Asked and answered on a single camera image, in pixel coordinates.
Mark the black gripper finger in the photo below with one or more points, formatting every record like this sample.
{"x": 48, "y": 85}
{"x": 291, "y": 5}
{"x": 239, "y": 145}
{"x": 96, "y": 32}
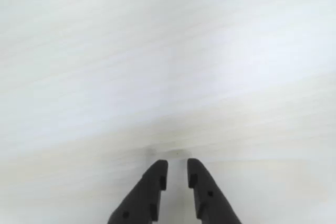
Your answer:
{"x": 141, "y": 197}
{"x": 212, "y": 205}

